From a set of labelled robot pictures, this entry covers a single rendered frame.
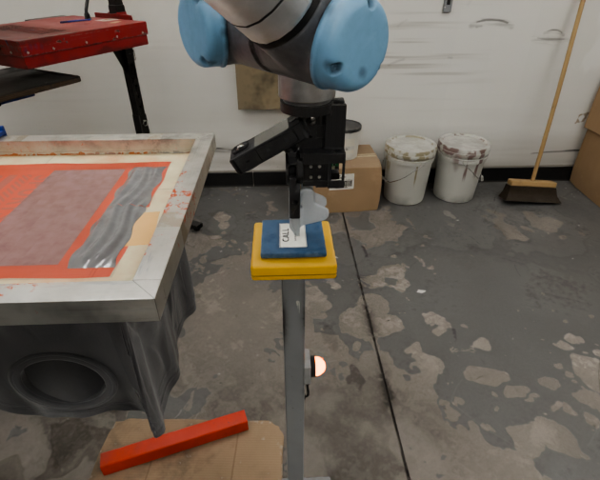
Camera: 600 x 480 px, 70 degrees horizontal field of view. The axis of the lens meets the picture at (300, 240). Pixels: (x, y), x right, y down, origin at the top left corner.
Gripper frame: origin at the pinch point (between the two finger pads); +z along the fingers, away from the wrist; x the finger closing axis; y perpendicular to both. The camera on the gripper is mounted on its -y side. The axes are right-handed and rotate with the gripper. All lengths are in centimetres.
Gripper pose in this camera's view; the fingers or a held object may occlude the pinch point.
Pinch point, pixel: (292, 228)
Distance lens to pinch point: 67.3
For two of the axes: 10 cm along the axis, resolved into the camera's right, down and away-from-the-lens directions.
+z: 0.0, 8.3, 5.6
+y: 10.0, -0.2, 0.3
